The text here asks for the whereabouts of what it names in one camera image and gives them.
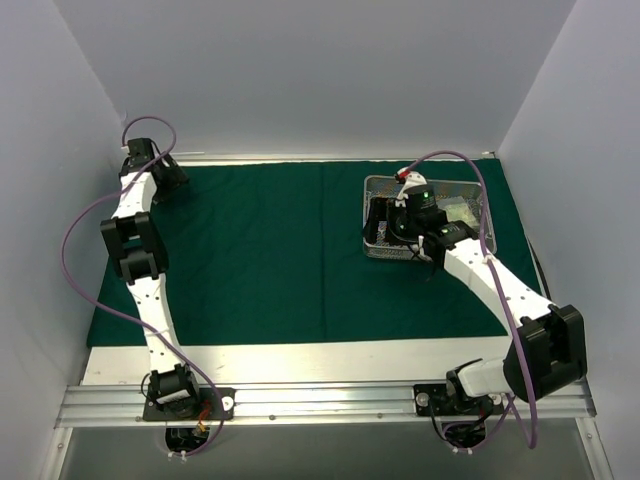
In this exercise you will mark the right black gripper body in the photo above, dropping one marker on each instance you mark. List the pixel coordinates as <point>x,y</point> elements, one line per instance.
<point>377,220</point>

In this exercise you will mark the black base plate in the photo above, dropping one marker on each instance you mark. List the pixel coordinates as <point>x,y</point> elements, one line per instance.
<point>206,406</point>
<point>434,398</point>

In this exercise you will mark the back aluminium rail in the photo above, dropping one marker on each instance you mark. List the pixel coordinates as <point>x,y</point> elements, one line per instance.
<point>202,158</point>

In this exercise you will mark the metal mesh instrument tray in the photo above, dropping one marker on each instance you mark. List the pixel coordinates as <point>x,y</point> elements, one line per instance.
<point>446,191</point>

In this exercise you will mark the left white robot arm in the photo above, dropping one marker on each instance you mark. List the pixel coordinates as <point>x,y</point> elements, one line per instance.
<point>141,261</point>

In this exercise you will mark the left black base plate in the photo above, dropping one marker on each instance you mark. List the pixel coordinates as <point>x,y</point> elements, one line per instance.
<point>206,406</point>

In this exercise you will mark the front aluminium rail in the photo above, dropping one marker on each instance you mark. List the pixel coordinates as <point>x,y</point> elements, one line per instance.
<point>93,406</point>

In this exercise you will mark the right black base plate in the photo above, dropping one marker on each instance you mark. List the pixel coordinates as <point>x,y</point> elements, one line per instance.
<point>434,398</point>

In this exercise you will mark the green gauze packet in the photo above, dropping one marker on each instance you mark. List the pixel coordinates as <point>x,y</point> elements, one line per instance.
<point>461,211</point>

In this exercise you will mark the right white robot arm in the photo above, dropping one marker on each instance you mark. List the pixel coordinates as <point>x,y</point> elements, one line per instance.
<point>547,343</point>

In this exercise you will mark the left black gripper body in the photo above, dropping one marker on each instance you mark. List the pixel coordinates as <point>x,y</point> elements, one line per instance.
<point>170,173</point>

